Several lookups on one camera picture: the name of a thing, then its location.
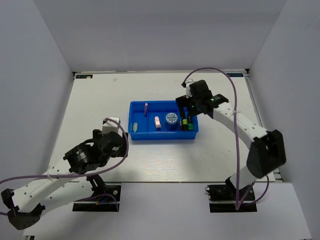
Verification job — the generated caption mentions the blue patterned tape roll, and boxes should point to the blue patterned tape roll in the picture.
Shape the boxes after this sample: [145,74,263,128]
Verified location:
[165,112,178,131]

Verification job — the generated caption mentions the yellow capped black highlighter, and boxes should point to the yellow capped black highlighter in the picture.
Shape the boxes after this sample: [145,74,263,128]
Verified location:
[181,119,188,131]

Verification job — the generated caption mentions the green capped black highlighter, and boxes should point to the green capped black highlighter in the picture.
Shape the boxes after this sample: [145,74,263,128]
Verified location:
[187,115,194,131]

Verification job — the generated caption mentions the light blue small eraser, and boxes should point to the light blue small eraser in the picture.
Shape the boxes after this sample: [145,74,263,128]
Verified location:
[132,122,138,133]

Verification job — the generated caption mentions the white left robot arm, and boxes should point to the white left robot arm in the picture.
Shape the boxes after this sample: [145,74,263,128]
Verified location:
[1,129,129,230]

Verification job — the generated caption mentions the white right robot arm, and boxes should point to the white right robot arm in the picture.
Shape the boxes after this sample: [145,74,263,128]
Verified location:
[176,80,287,200]

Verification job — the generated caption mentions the right corner label sticker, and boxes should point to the right corner label sticker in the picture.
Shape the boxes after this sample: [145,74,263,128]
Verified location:
[227,72,244,78]

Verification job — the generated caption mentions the corner label sticker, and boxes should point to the corner label sticker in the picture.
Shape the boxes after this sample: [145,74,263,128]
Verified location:
[227,72,244,78]
[75,74,93,79]

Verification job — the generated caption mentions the blue plastic divided tray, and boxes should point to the blue plastic divided tray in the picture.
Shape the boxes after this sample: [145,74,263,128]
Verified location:
[128,100,199,141]

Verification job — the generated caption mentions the left corner label sticker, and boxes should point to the left corner label sticker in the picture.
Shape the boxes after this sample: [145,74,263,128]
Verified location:
[75,74,93,79]

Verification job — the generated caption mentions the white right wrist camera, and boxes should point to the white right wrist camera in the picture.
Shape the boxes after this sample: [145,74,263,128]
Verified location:
[185,78,196,99]

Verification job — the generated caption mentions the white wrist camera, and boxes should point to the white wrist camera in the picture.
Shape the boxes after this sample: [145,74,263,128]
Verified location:
[101,116,121,135]
[185,78,196,99]

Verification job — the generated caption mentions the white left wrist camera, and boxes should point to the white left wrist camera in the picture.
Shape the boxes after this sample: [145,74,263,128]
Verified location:
[101,116,121,135]

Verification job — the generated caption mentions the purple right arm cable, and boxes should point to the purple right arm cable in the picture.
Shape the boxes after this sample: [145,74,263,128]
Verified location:
[181,67,270,211]

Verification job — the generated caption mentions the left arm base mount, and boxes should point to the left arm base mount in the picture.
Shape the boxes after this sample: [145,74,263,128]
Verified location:
[72,175,122,213]

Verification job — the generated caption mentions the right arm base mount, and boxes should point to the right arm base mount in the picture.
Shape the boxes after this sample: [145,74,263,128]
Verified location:
[205,184,258,213]

